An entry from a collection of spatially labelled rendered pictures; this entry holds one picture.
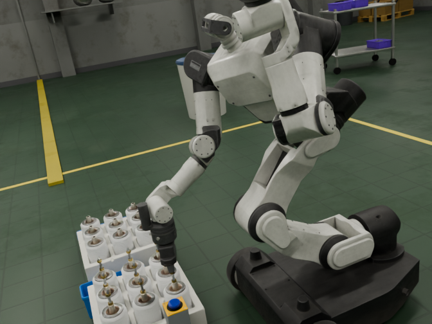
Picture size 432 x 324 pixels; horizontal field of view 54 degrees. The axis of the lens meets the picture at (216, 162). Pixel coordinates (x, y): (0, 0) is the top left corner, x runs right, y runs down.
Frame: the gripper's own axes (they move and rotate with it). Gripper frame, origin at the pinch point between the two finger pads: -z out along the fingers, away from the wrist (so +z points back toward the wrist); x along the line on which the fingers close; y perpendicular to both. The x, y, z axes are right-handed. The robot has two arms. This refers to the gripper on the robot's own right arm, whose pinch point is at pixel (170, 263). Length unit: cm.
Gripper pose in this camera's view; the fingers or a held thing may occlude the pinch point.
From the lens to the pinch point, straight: 159.3
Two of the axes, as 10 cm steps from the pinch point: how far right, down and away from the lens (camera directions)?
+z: -1.4, -9.2, -3.6
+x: -1.2, -3.5, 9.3
